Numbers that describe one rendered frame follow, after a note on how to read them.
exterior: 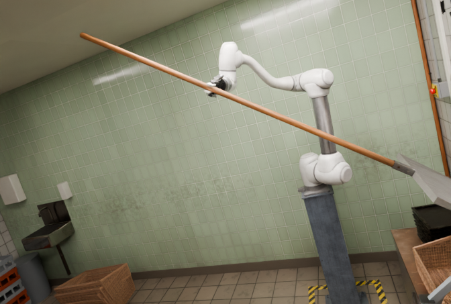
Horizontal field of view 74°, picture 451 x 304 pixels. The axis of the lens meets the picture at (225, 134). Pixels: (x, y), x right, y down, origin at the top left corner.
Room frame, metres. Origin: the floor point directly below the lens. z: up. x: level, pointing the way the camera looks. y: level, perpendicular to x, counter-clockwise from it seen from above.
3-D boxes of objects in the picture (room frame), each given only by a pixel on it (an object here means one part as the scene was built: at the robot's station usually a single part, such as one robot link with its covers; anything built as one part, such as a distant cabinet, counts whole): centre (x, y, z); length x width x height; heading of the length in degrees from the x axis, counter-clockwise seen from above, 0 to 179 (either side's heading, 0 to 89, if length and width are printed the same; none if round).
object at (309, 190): (2.09, -0.50, 1.03); 0.22 x 0.18 x 0.06; 74
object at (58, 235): (3.57, 2.43, 0.69); 0.46 x 0.36 x 0.94; 70
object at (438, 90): (2.00, -1.48, 1.46); 0.10 x 0.07 x 0.10; 160
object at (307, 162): (2.07, -0.52, 1.17); 0.18 x 0.16 x 0.22; 26
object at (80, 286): (3.05, 1.80, 0.32); 0.56 x 0.49 x 0.28; 78
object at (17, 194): (3.86, 2.85, 1.45); 0.28 x 0.11 x 0.36; 70
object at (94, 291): (3.04, 1.82, 0.26); 0.56 x 0.49 x 0.28; 76
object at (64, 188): (3.57, 2.04, 1.28); 0.09 x 0.09 x 0.20; 70
